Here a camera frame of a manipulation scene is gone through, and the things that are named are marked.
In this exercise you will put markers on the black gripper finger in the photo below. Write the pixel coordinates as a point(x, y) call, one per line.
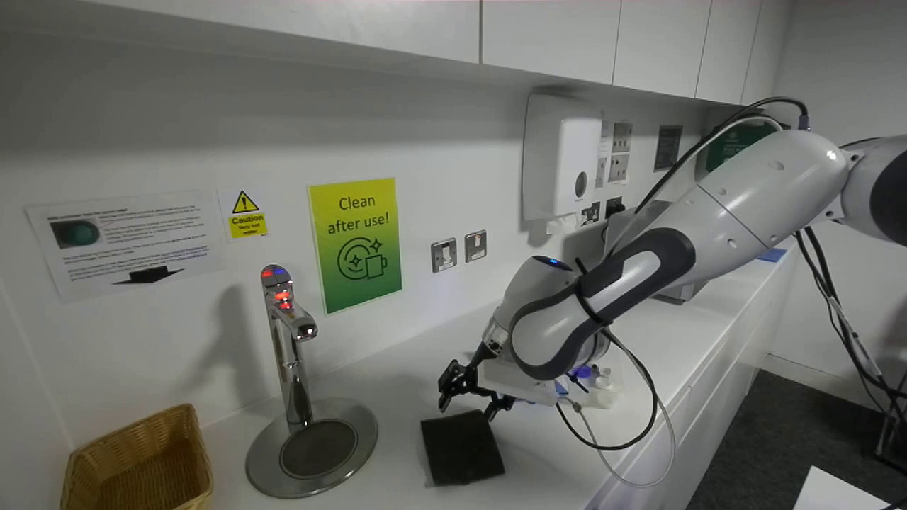
point(451, 386)
point(499, 405)

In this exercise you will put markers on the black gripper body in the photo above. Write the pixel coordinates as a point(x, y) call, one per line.
point(482, 379)

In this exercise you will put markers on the dark grey towel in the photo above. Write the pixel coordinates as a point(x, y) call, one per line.
point(463, 449)

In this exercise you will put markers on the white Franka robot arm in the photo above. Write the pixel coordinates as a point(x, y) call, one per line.
point(719, 215)

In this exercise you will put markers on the large clear plastic container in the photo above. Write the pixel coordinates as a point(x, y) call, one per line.
point(600, 392)

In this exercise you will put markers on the white paper towel dispenser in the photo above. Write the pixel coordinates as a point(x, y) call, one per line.
point(556, 155)

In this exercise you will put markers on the blue bottle cap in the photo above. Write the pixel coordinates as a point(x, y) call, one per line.
point(582, 375)

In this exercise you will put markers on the small clear plastic bottle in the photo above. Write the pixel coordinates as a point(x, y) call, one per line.
point(604, 388)

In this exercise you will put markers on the chrome water tap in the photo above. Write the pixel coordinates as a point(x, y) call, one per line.
point(287, 349)

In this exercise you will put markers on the green clean-after-use poster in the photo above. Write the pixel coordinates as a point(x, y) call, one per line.
point(356, 243)

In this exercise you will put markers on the white lower counter cabinet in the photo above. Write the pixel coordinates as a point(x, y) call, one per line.
point(681, 442)

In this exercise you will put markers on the yellow warning sign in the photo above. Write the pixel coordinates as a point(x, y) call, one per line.
point(249, 215)

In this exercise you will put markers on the yellow wicker basket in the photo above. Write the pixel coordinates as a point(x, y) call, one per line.
point(137, 467)

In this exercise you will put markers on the white flat floor panel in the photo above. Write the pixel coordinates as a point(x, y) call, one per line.
point(837, 491)

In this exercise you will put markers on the white printed info sheet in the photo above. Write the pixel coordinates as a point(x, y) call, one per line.
point(124, 243)

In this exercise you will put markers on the silver wall switch plate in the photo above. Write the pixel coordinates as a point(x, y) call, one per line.
point(444, 256)
point(478, 243)

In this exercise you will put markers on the black wall socket plate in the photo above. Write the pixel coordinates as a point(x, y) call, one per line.
point(591, 212)

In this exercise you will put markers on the white purple wall poster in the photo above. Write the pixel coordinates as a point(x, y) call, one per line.
point(620, 168)

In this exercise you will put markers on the white printed wall notice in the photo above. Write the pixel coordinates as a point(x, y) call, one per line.
point(623, 137)

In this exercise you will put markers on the dark wall panel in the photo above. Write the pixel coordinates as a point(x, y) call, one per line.
point(667, 147)

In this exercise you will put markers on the white upper wall cabinet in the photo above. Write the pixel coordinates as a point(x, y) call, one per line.
point(377, 28)

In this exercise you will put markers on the black metal stand frame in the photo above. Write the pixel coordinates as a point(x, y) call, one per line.
point(895, 433)

